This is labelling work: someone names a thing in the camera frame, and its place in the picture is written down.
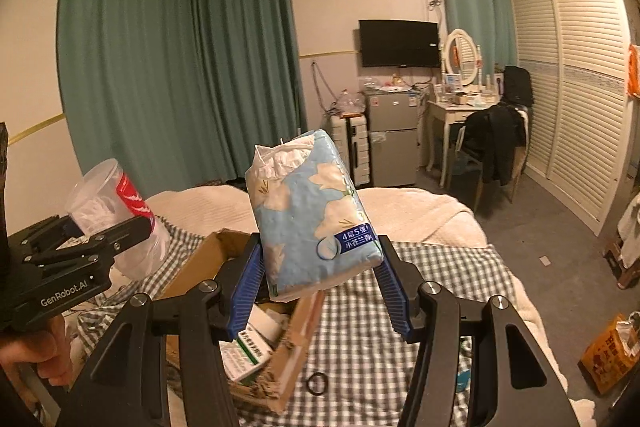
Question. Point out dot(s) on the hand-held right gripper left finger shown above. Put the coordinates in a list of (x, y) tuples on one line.
[(245, 297)]

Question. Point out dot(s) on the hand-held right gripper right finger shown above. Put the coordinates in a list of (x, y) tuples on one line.
[(395, 302)]

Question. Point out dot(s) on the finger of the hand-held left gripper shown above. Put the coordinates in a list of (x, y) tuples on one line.
[(40, 238), (125, 232)]

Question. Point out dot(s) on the clear plastic cup red label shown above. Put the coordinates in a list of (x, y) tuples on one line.
[(100, 202)]

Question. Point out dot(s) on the cardboard box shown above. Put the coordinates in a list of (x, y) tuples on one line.
[(200, 262)]

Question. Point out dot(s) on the green white medicine box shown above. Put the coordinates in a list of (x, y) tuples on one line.
[(245, 354)]

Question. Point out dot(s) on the blue floral tissue pack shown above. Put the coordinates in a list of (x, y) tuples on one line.
[(305, 217)]

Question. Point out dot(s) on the person's left hand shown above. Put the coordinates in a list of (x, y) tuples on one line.
[(35, 352)]

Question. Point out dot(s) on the green checked bed sheet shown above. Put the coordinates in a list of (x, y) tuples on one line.
[(450, 267)]

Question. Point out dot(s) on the cream fluffy blanket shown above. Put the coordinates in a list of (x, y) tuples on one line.
[(425, 212)]

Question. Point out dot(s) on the chair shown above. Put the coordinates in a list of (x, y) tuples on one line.
[(465, 179)]

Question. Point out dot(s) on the white paper scrap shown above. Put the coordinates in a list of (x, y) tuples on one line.
[(545, 260)]

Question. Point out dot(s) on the white suitcase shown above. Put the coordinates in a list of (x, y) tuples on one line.
[(342, 152)]

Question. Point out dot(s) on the grey mini fridge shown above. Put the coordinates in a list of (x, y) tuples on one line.
[(392, 142)]

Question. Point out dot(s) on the black jacket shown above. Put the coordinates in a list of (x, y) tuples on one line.
[(495, 142)]

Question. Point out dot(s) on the white dressing table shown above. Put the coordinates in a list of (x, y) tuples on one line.
[(442, 112)]

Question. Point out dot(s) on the clear plastic bag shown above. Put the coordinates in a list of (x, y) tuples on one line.
[(350, 103)]

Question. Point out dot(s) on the orange paper bag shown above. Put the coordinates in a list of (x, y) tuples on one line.
[(607, 357)]

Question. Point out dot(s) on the wooden stool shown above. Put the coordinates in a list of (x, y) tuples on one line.
[(622, 264)]

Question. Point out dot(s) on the black backpack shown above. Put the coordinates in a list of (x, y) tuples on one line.
[(518, 86)]

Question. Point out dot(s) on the oval vanity mirror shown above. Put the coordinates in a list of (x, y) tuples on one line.
[(462, 57)]

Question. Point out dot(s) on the black television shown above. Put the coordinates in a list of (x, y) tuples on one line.
[(399, 43)]

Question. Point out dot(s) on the white louvred wardrobe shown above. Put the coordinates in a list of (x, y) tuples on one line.
[(575, 97)]

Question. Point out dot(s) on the orange hanging cloth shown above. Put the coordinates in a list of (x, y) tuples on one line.
[(634, 67)]

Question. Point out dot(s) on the small photo frame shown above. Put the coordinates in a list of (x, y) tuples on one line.
[(454, 82)]

